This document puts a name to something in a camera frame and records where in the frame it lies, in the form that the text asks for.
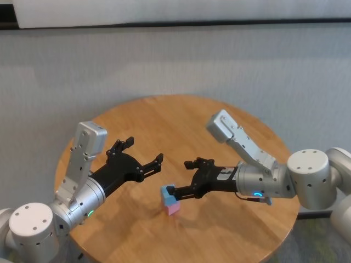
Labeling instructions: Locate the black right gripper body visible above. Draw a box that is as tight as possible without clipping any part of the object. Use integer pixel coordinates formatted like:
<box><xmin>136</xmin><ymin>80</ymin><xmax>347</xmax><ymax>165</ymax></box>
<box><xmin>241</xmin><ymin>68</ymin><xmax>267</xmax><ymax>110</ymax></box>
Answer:
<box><xmin>191</xmin><ymin>161</ymin><xmax>238</xmax><ymax>199</ymax></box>

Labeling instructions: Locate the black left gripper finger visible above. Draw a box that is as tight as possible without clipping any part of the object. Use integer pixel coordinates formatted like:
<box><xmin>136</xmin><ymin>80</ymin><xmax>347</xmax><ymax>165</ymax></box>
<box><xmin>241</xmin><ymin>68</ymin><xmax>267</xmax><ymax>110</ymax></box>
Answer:
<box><xmin>138</xmin><ymin>152</ymin><xmax>165</xmax><ymax>181</ymax></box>
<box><xmin>105</xmin><ymin>136</ymin><xmax>135</xmax><ymax>158</ymax></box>

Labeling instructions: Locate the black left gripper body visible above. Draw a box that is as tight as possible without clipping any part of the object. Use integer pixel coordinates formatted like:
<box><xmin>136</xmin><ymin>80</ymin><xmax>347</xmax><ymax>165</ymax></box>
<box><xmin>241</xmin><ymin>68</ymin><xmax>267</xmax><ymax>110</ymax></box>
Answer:
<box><xmin>89</xmin><ymin>152</ymin><xmax>143</xmax><ymax>197</ymax></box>

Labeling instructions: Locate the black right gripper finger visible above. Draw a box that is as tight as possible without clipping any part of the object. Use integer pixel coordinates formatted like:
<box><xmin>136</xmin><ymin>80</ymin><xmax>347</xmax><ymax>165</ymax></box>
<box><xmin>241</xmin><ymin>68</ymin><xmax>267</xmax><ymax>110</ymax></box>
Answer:
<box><xmin>184</xmin><ymin>157</ymin><xmax>215</xmax><ymax>170</ymax></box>
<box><xmin>167</xmin><ymin>185</ymin><xmax>204</xmax><ymax>202</ymax></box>

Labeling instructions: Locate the blue cube block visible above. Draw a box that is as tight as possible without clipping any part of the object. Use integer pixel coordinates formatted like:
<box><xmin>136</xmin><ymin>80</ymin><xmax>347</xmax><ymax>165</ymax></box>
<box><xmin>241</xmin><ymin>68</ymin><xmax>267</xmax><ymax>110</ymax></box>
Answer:
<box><xmin>160</xmin><ymin>184</ymin><xmax>179</xmax><ymax>207</ymax></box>

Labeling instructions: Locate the pink cube block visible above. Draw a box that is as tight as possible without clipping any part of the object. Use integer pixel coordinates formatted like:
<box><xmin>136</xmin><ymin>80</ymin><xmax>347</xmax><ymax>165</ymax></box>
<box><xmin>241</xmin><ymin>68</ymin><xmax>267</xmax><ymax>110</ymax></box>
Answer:
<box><xmin>164</xmin><ymin>201</ymin><xmax>181</xmax><ymax>217</ymax></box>

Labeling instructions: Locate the black table base leg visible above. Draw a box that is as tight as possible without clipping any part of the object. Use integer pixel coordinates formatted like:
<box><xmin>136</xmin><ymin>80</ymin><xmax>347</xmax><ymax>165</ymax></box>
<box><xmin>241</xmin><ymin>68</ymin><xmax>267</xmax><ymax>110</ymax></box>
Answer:
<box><xmin>297</xmin><ymin>210</ymin><xmax>331</xmax><ymax>220</ymax></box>

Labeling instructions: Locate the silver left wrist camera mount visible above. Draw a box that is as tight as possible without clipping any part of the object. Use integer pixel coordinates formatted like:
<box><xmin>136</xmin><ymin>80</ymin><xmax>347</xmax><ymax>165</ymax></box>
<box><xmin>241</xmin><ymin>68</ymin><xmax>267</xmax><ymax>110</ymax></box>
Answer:
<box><xmin>54</xmin><ymin>121</ymin><xmax>108</xmax><ymax>209</ymax></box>

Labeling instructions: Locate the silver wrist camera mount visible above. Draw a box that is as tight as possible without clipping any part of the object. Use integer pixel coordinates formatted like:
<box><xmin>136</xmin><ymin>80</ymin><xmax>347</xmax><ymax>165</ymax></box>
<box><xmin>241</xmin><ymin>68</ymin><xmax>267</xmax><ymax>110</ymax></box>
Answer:
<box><xmin>206</xmin><ymin>109</ymin><xmax>278</xmax><ymax>176</ymax></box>
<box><xmin>54</xmin><ymin>121</ymin><xmax>108</xmax><ymax>209</ymax></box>

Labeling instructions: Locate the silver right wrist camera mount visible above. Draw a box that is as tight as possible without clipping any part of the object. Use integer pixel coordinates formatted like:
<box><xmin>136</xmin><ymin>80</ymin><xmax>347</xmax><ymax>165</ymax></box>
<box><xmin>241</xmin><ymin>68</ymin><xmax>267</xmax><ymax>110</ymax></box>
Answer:
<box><xmin>206</xmin><ymin>109</ymin><xmax>278</xmax><ymax>176</ymax></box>

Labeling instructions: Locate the right arm connector cable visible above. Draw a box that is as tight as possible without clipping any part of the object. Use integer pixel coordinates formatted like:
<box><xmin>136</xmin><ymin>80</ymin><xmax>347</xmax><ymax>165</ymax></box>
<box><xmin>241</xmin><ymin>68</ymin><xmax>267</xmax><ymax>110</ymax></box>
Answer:
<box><xmin>236</xmin><ymin>191</ymin><xmax>273</xmax><ymax>205</ymax></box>

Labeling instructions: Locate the black wall trim strip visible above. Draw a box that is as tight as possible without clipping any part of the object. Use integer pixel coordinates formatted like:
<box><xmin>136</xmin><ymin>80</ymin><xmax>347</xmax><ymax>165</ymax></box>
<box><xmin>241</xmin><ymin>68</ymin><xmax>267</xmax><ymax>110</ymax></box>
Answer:
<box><xmin>0</xmin><ymin>18</ymin><xmax>351</xmax><ymax>31</ymax></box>

